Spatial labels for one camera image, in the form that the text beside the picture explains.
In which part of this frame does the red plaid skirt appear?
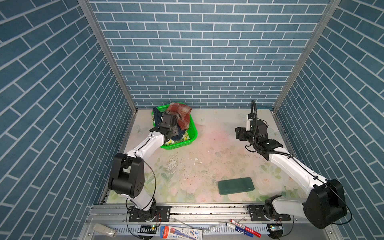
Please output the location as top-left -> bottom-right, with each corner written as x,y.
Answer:
166,103 -> 192,130

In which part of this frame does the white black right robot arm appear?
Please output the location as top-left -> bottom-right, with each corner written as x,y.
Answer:
235,119 -> 349,229

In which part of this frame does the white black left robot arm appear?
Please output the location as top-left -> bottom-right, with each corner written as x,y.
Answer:
108,113 -> 178,212

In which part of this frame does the dark navy skirt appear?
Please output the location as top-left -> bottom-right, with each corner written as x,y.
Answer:
153,108 -> 186,141

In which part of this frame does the yellow floral skirt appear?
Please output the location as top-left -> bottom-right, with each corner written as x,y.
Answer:
165,132 -> 190,146

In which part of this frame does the green plastic basket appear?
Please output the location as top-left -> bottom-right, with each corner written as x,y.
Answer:
152,103 -> 198,150

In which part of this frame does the dark green folded cloth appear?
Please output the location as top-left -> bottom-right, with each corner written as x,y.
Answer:
218,177 -> 255,196

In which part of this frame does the red marker pen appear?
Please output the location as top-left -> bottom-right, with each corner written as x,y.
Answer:
230,219 -> 261,238

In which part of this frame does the blue marker pen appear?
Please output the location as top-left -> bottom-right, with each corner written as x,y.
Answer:
226,222 -> 254,238

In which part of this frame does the blue red packaged tool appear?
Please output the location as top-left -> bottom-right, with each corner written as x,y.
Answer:
160,226 -> 203,240

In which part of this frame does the white small device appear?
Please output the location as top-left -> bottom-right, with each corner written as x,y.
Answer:
93,224 -> 118,238

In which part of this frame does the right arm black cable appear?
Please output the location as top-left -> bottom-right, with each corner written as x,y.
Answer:
244,99 -> 353,226

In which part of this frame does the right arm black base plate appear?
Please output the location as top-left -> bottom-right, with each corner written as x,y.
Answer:
247,205 -> 291,222

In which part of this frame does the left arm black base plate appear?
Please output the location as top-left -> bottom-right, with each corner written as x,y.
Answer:
128,206 -> 171,223

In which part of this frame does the aluminium front rail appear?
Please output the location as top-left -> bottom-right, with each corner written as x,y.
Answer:
79,203 -> 342,240

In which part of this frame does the aluminium corner frame post left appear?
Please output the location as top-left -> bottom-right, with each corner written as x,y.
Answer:
78,0 -> 138,115

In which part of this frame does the aluminium corner frame post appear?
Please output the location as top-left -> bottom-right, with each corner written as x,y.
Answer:
272,0 -> 341,115
78,0 -> 138,115

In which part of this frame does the aluminium corner frame post right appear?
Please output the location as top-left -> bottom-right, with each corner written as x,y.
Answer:
272,0 -> 341,115

